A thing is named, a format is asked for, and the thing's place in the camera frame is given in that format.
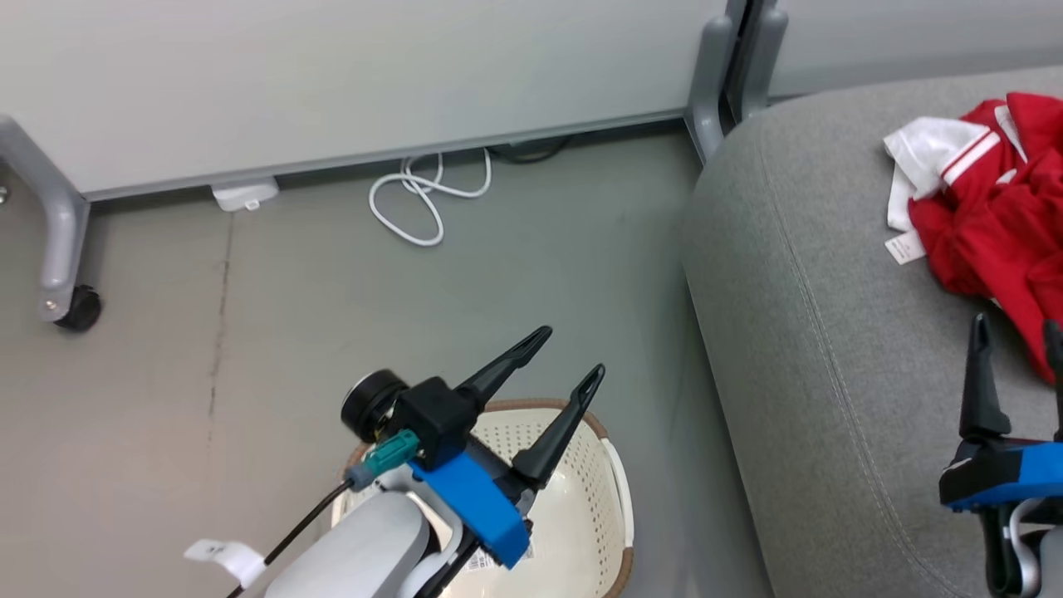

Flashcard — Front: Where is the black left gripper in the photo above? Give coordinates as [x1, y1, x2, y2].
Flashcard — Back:
[340, 326, 605, 499]

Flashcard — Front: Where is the teal left cable connector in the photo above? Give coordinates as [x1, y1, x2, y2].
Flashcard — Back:
[345, 429, 420, 491]

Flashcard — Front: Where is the white tape cable label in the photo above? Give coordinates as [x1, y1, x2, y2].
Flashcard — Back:
[184, 540, 267, 589]

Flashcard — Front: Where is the large white partition panel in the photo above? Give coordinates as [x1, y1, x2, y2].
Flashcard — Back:
[0, 0, 748, 204]

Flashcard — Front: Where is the grey partition leg with caster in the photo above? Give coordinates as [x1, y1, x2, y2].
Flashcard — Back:
[0, 115, 91, 323]

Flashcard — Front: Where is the red garment with white trim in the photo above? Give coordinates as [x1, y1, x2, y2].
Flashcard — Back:
[883, 91, 1063, 385]

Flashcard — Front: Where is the white coiled cable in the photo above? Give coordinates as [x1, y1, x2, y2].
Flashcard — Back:
[368, 148, 493, 248]

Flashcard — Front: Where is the white power adapter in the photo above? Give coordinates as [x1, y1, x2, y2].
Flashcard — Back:
[211, 177, 280, 213]

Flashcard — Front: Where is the black caster wheel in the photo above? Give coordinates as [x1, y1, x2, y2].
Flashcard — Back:
[54, 285, 102, 333]

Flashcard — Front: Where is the beige perforated laundry basket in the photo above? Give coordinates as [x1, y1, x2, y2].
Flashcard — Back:
[332, 399, 636, 598]

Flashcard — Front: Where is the small white partition panel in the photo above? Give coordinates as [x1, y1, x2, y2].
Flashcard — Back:
[739, 0, 1063, 100]

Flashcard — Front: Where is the grey fabric sofa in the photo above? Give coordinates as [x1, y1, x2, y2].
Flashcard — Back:
[681, 66, 1063, 598]

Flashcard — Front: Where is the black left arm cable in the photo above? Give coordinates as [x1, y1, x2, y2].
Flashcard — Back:
[226, 482, 354, 598]

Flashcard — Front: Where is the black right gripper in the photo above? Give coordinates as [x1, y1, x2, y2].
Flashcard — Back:
[938, 313, 1063, 499]

